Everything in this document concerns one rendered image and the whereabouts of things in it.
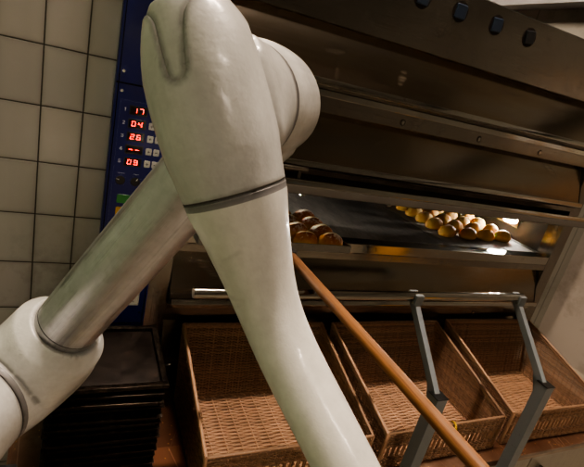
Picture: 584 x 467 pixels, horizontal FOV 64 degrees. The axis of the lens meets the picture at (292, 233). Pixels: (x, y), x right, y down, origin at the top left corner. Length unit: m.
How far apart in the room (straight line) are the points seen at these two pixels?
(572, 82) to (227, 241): 1.97
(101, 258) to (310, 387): 0.37
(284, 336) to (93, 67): 1.07
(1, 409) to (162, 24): 0.58
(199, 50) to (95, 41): 0.98
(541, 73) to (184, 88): 1.83
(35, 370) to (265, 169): 0.53
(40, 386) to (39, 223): 0.73
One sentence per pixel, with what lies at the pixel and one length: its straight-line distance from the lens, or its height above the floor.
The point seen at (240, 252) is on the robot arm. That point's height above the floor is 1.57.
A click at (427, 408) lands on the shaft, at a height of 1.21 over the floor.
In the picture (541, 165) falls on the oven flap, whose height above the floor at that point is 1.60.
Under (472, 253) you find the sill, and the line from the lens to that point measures 2.19.
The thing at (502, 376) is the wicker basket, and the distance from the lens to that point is 2.59.
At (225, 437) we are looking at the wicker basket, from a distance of 1.65.
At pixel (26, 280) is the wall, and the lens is 1.57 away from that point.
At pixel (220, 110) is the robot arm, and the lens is 0.39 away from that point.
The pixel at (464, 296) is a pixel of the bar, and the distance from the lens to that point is 1.67.
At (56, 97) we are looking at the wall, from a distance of 1.39.
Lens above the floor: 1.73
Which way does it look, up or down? 19 degrees down
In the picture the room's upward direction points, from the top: 14 degrees clockwise
